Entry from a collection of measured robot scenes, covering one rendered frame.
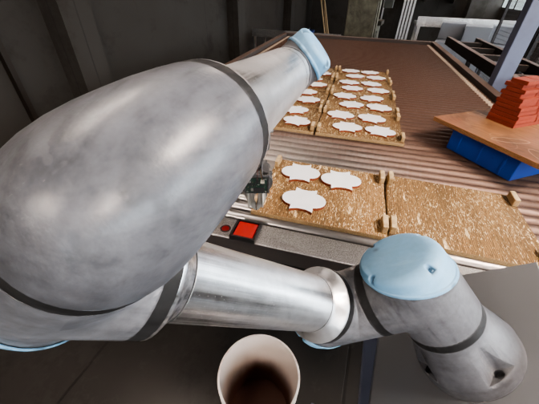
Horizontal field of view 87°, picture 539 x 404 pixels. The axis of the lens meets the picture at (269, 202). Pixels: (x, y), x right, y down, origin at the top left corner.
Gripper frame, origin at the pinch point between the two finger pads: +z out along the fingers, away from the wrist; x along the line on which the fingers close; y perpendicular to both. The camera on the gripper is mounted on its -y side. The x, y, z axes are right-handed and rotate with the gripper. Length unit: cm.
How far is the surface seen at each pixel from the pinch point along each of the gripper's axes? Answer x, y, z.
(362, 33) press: 228, -663, 18
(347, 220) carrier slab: 27.6, -0.5, 6.5
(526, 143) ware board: 102, -32, -4
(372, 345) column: 25.9, 33.9, 13.8
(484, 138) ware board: 88, -37, -4
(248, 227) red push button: -2.4, 1.9, 7.0
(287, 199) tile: 10.0, -9.5, 5.0
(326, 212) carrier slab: 21.9, -3.9, 6.3
